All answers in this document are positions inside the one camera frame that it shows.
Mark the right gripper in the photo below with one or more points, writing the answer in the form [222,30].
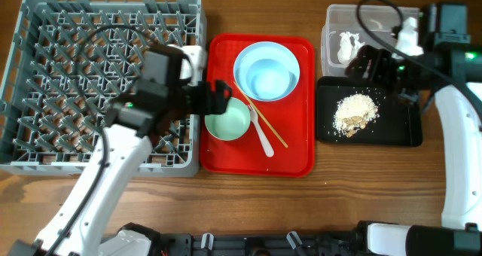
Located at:
[378,57]

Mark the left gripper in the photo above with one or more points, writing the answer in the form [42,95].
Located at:
[201,105]

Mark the white napkin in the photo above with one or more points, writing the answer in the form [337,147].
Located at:
[349,46]

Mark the green bowl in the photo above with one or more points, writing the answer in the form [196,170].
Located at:
[230,125]

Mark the rice and nut scraps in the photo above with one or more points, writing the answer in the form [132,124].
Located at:
[354,113]

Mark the white plastic fork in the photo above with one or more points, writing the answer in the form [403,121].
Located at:
[268,150]

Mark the light blue bowl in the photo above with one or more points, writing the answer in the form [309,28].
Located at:
[267,79]

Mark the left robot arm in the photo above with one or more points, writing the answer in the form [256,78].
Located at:
[169,87]

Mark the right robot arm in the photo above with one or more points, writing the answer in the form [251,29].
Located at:
[437,56]

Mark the grey dishwasher rack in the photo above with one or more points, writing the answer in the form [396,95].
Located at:
[68,58]

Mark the wooden chopstick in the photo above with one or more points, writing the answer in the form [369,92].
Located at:
[261,115]

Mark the clear plastic bin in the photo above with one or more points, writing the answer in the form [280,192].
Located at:
[342,18]

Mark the black plastic tray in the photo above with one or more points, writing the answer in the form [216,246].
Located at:
[397,124]

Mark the light blue plate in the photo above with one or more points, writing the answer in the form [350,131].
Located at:
[265,49]

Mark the red plastic tray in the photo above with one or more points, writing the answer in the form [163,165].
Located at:
[293,117]

